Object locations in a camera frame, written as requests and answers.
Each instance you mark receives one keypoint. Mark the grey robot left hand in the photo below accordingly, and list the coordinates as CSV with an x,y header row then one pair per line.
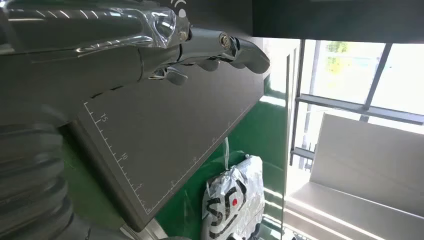
x,y
82,66

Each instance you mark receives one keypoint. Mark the white courier bag red print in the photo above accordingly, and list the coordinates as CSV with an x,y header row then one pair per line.
x,y
238,185

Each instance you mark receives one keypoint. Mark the green conveyor belt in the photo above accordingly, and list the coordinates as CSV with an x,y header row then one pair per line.
x,y
258,132

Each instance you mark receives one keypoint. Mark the black scanner platform with ruler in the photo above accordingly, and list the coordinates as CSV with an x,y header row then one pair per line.
x,y
165,132

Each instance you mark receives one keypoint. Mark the black scanner column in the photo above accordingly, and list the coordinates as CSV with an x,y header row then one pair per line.
x,y
331,20

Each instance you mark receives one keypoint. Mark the aluminium conveyor side rail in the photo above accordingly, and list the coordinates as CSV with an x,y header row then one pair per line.
x,y
154,230

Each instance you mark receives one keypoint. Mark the grey window frame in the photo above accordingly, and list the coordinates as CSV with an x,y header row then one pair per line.
x,y
348,106

